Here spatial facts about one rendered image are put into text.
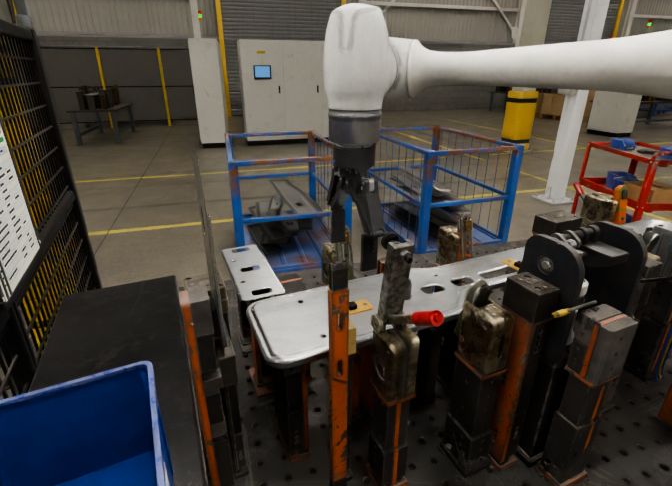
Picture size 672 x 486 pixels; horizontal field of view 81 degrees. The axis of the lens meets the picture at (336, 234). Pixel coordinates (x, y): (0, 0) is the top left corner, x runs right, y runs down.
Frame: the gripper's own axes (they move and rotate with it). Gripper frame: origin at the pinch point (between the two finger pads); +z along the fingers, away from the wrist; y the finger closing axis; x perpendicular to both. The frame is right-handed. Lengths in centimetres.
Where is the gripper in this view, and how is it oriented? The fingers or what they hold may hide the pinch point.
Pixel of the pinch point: (352, 249)
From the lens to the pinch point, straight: 76.8
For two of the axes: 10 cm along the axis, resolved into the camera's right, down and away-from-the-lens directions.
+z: 0.0, 9.2, 3.8
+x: -9.1, 1.5, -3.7
